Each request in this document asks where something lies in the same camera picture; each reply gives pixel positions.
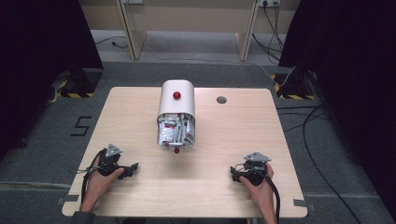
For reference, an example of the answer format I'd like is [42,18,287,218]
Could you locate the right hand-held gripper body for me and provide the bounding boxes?
[234,151,273,188]

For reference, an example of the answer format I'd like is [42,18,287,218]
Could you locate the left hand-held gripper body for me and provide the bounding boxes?
[98,143,126,178]

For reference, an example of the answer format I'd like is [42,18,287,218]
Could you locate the person's left hand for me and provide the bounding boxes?
[79,155,125,214]

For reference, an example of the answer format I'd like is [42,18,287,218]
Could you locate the person's right hand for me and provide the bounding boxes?
[238,162,278,218]

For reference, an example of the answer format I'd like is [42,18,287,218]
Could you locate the grey table foot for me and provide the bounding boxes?
[56,194,80,206]
[292,198,316,214]

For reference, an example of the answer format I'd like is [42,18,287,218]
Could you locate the pile of white sachets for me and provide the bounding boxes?
[158,113,195,147]

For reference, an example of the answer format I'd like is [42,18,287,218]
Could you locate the white roll-top storage box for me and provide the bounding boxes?
[156,78,197,155]

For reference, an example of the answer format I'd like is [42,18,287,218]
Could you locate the hazard-striped stand base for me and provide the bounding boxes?
[270,72,317,101]
[54,69,103,99]

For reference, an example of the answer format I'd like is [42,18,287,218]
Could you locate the black curtain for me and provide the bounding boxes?
[277,0,396,220]
[0,0,105,161]

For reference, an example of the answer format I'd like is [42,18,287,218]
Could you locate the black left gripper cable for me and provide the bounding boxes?
[80,147,107,205]

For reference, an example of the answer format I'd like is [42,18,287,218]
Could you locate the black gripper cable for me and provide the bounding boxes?
[80,147,107,205]
[261,171,281,224]

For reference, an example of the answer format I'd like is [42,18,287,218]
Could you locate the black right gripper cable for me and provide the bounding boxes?
[261,171,281,224]

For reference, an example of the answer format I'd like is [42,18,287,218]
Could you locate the long black floor cables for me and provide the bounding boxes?
[276,104,363,224]

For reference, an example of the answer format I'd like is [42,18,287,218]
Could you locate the black floor cable with plug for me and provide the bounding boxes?
[94,35,129,50]

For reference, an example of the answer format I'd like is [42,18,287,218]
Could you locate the light wooden desk frame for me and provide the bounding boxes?
[78,0,303,63]

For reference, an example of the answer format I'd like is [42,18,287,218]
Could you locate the bundle of black socket cables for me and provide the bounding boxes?
[251,2,286,63]

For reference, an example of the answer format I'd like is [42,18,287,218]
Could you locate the white wall socket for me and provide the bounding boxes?
[259,0,282,8]

